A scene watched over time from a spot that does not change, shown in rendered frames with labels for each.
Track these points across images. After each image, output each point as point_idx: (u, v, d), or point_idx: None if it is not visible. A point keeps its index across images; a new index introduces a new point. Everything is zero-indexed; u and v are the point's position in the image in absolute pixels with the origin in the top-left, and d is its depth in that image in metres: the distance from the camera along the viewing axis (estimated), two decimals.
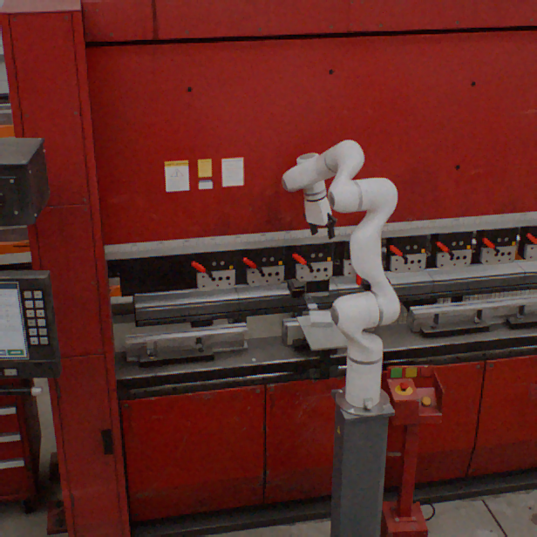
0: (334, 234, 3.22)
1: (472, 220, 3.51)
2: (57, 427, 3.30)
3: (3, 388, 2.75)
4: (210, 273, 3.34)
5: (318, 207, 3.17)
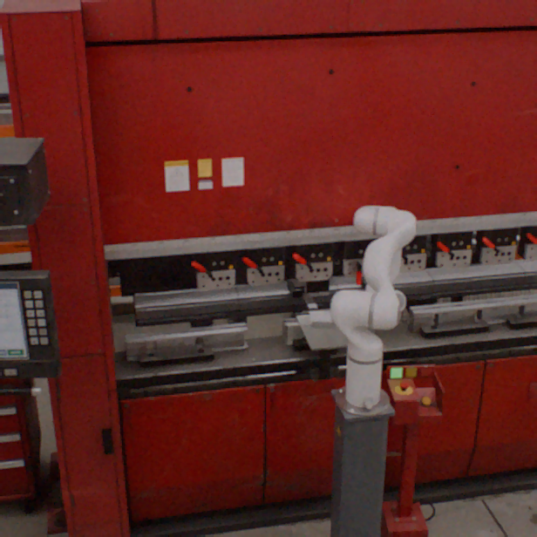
0: None
1: (472, 220, 3.51)
2: (57, 427, 3.30)
3: (3, 388, 2.75)
4: (210, 273, 3.34)
5: None
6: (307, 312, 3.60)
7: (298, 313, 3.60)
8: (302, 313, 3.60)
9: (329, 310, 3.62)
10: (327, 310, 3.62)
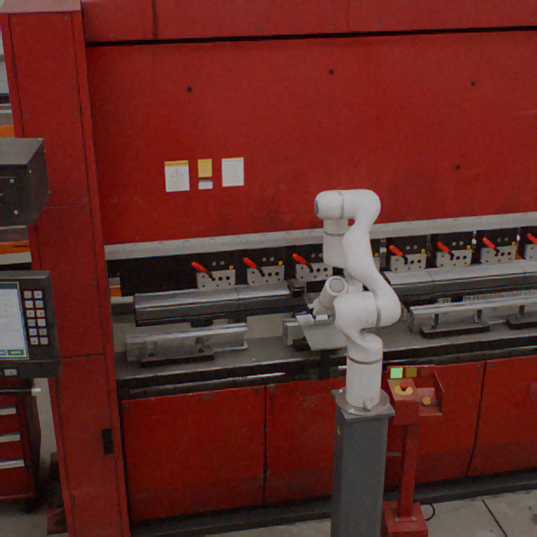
0: (312, 317, 3.53)
1: (472, 220, 3.51)
2: (57, 427, 3.30)
3: (3, 388, 2.75)
4: (210, 273, 3.34)
5: None
6: (306, 312, 3.60)
7: (297, 313, 3.60)
8: (301, 313, 3.60)
9: None
10: None
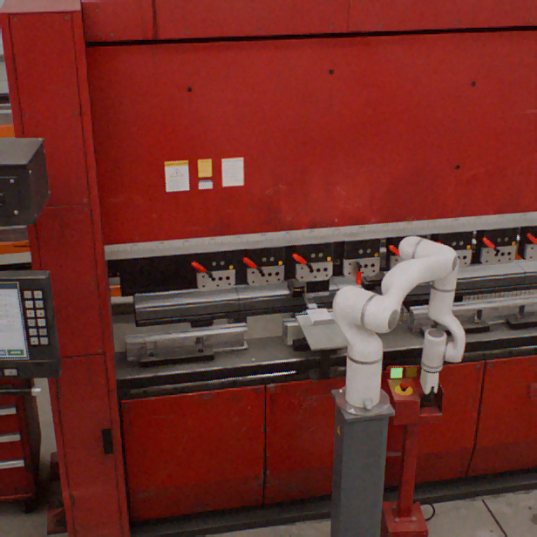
0: (429, 400, 3.47)
1: (472, 220, 3.51)
2: (57, 427, 3.30)
3: (3, 388, 2.75)
4: (210, 273, 3.34)
5: (426, 377, 3.38)
6: (306, 312, 3.60)
7: (297, 313, 3.60)
8: (301, 313, 3.60)
9: (329, 310, 3.62)
10: (327, 310, 3.62)
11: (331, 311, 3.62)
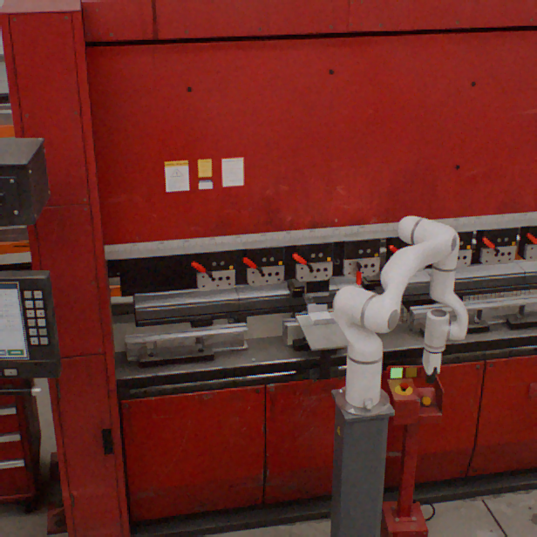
0: (431, 382, 3.42)
1: (472, 220, 3.51)
2: (57, 427, 3.30)
3: (3, 388, 2.75)
4: (210, 273, 3.34)
5: (429, 357, 3.33)
6: (307, 312, 3.60)
7: (298, 313, 3.60)
8: (302, 313, 3.60)
9: (329, 310, 3.62)
10: (327, 310, 3.62)
11: (331, 311, 3.62)
